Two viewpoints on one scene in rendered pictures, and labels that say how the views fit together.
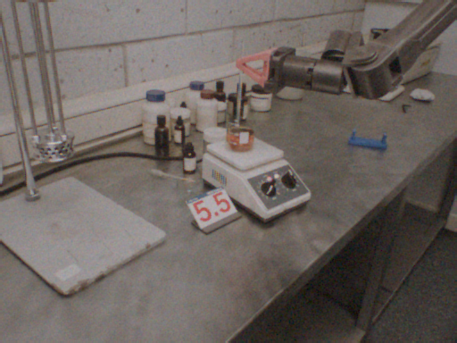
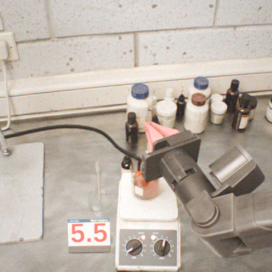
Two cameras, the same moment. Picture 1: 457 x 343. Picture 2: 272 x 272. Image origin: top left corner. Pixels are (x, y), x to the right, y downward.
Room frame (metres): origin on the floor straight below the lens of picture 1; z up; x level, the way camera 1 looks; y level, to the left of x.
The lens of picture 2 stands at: (0.45, -0.32, 1.46)
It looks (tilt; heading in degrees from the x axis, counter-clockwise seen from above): 44 degrees down; 43
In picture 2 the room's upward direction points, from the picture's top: straight up
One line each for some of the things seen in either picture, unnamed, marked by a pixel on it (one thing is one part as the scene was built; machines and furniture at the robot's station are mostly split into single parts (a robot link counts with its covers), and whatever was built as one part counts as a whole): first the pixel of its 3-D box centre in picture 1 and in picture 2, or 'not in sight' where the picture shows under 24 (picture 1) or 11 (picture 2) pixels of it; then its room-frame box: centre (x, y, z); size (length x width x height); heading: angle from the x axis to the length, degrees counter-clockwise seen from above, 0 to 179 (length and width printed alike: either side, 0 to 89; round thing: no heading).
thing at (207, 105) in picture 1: (206, 110); (196, 112); (1.12, 0.07, 0.80); 0.06 x 0.06 x 0.11
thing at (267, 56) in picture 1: (261, 65); (163, 138); (0.82, -0.05, 1.01); 0.09 x 0.07 x 0.07; 68
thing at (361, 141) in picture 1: (368, 138); not in sight; (1.08, -0.37, 0.77); 0.10 x 0.03 x 0.04; 79
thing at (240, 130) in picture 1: (239, 130); (144, 178); (0.81, -0.02, 0.88); 0.07 x 0.06 x 0.08; 57
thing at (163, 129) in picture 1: (162, 133); (132, 126); (0.97, 0.17, 0.79); 0.04 x 0.04 x 0.09
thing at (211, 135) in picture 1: (215, 147); not in sight; (0.91, 0.04, 0.79); 0.06 x 0.06 x 0.08
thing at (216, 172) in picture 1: (252, 174); (148, 217); (0.79, -0.05, 0.79); 0.22 x 0.13 x 0.08; 41
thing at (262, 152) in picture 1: (245, 150); (148, 195); (0.81, -0.03, 0.83); 0.12 x 0.12 x 0.01; 41
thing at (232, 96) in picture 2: (219, 96); (232, 94); (1.27, 0.04, 0.80); 0.04 x 0.04 x 0.10
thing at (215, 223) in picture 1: (214, 208); (88, 235); (0.68, 0.02, 0.77); 0.09 x 0.06 x 0.04; 135
